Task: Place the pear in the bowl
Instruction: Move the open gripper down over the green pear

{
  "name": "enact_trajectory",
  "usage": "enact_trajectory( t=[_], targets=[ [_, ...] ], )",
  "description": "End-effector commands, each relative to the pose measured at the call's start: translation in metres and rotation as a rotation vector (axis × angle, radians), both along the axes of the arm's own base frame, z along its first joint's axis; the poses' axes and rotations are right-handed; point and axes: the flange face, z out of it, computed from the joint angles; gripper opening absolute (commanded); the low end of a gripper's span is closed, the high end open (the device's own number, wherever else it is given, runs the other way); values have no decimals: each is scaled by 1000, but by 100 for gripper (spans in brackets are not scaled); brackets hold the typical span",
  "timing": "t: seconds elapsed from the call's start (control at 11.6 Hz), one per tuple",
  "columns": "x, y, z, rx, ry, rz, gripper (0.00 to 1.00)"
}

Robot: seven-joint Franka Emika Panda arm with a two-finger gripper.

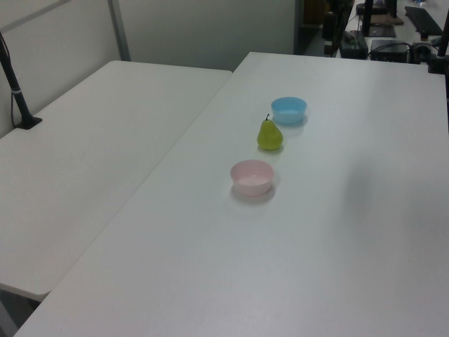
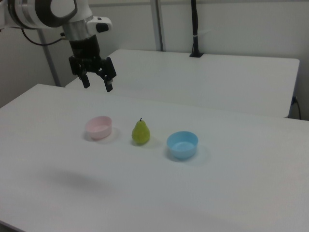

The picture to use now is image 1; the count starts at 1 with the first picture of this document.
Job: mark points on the black keyboard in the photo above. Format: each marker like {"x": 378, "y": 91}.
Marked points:
{"x": 422, "y": 17}

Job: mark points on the black box device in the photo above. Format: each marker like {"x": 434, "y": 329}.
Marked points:
{"x": 389, "y": 49}

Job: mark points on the blue plastic bowl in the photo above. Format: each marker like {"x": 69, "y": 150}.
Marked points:
{"x": 288, "y": 110}

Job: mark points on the pink plastic bowl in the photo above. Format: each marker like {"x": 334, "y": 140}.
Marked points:
{"x": 252, "y": 177}

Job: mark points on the grey metal partition post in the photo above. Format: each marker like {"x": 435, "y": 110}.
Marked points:
{"x": 119, "y": 28}

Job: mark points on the black camera stand pole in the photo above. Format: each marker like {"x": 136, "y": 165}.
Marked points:
{"x": 14, "y": 87}

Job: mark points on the green pear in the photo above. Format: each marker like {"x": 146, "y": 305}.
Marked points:
{"x": 269, "y": 135}

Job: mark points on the yellow brown cabinet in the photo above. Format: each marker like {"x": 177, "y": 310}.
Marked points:
{"x": 314, "y": 10}

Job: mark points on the black clamp stand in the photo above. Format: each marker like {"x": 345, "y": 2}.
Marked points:
{"x": 438, "y": 58}

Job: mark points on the black monitor stand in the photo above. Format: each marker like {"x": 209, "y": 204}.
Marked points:
{"x": 372, "y": 28}

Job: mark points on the black and green device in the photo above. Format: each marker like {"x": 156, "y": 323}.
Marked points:
{"x": 352, "y": 45}

